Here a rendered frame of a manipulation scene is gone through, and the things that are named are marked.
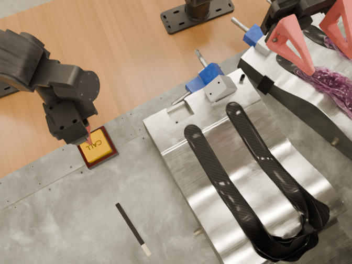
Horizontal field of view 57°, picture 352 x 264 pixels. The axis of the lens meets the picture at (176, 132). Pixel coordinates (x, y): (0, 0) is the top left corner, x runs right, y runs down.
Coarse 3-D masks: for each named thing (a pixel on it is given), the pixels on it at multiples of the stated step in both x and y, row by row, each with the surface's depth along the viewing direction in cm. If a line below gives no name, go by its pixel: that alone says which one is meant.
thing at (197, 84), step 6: (198, 72) 79; (198, 78) 80; (186, 84) 80; (192, 84) 80; (198, 84) 80; (204, 84) 80; (186, 90) 82; (192, 90) 80; (198, 90) 80; (186, 96) 80; (174, 102) 80
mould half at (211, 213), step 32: (192, 96) 74; (256, 96) 74; (160, 128) 72; (224, 128) 72; (256, 128) 72; (192, 160) 70; (224, 160) 70; (288, 160) 69; (192, 192) 69; (256, 192) 66; (320, 192) 64; (224, 224) 64; (288, 224) 62; (224, 256) 60; (256, 256) 61; (320, 256) 67
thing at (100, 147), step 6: (96, 132) 77; (102, 132) 79; (96, 138) 77; (102, 138) 77; (84, 144) 77; (96, 144) 77; (102, 144) 77; (108, 144) 78; (84, 150) 76; (90, 150) 76; (96, 150) 76; (102, 150) 76; (108, 150) 76; (90, 156) 76; (96, 156) 76; (102, 156) 77; (90, 162) 77
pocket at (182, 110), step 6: (180, 102) 75; (186, 102) 74; (168, 108) 75; (174, 108) 75; (180, 108) 76; (186, 108) 76; (168, 114) 76; (174, 114) 76; (180, 114) 76; (186, 114) 76; (192, 114) 75; (174, 120) 75; (180, 120) 75
